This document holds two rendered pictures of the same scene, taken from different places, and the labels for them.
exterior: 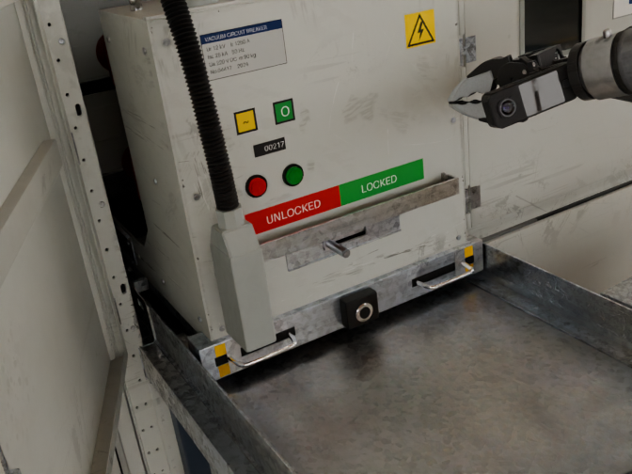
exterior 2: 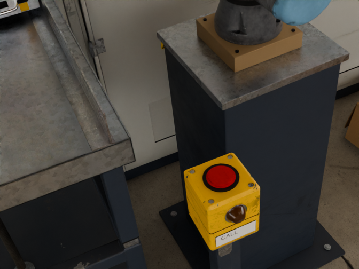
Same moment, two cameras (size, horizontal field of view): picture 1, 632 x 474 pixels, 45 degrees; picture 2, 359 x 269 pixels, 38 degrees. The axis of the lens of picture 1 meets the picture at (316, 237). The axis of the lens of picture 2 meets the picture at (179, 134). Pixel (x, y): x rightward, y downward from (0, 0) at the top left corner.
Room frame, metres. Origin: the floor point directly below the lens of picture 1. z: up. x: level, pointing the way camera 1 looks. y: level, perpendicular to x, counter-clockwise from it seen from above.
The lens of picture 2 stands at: (0.19, -0.71, 1.44)
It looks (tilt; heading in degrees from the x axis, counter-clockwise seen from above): 44 degrees down; 8
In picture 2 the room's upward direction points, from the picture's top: 7 degrees counter-clockwise
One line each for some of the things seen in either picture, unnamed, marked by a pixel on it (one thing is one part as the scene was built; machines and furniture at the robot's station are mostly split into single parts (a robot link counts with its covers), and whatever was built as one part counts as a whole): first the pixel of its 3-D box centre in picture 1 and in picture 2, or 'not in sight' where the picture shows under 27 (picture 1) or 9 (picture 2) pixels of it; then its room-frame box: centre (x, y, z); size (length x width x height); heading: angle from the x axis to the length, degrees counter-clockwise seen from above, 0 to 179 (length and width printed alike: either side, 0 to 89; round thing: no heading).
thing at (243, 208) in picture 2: not in sight; (237, 216); (0.62, -0.71, 0.87); 0.03 x 0.01 x 0.03; 117
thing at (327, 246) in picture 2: not in sight; (247, 230); (1.20, -0.75, 0.01); 0.44 x 0.44 x 0.02; 30
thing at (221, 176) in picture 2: not in sight; (220, 179); (0.66, -0.69, 0.90); 0.04 x 0.04 x 0.02
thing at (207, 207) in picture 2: not in sight; (221, 200); (0.66, -0.69, 0.85); 0.08 x 0.08 x 0.10; 27
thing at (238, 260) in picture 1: (241, 281); not in sight; (0.92, 0.11, 1.04); 0.08 x 0.05 x 0.17; 27
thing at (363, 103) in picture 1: (336, 156); not in sight; (1.08, -0.05, 1.15); 0.48 x 0.01 x 0.48; 117
